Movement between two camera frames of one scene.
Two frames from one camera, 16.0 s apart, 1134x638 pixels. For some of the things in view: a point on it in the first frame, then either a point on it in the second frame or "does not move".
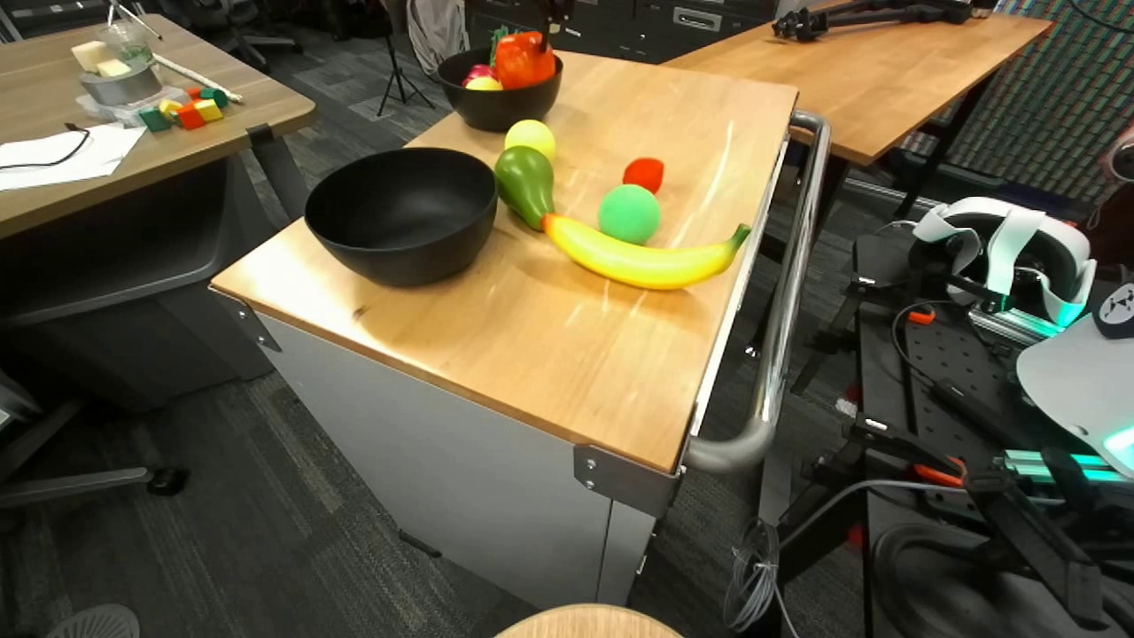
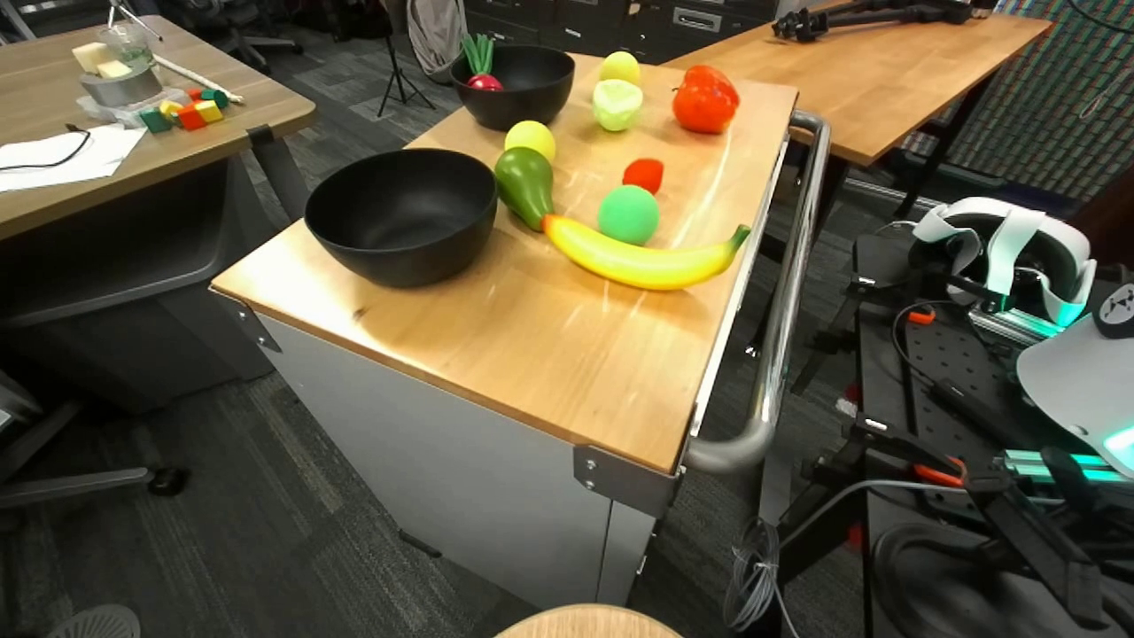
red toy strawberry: (648, 173) does not move
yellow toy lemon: (484, 84) to (622, 68)
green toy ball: (628, 213) does not move
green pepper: (527, 182) does not move
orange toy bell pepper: (523, 57) to (702, 99)
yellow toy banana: (644, 264) does not move
